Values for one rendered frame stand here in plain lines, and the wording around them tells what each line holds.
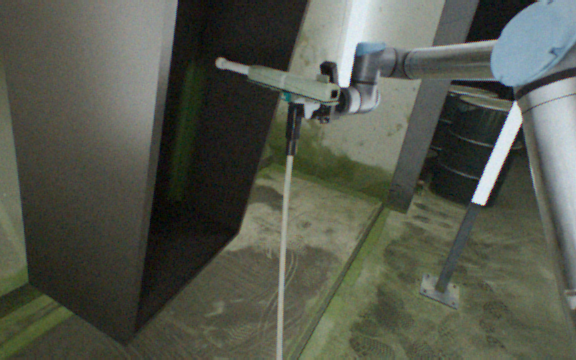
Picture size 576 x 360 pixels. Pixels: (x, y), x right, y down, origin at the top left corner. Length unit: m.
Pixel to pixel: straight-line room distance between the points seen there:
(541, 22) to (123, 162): 0.71
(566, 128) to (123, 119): 0.68
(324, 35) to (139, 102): 2.25
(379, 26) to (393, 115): 0.63
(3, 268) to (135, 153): 1.23
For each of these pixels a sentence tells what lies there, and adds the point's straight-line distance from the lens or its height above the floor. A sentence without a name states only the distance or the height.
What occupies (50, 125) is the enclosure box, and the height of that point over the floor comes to 1.05.
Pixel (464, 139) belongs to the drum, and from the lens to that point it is 3.15.
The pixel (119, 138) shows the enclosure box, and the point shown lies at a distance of 0.69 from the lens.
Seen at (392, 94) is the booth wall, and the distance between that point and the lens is 2.63.
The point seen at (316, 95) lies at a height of 1.15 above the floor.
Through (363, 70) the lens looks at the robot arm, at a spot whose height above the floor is 1.19.
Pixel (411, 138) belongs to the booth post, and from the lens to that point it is 2.66.
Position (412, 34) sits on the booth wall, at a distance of 2.60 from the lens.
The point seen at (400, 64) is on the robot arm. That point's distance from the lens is 1.13.
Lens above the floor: 1.30
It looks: 25 degrees down
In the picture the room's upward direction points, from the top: 8 degrees clockwise
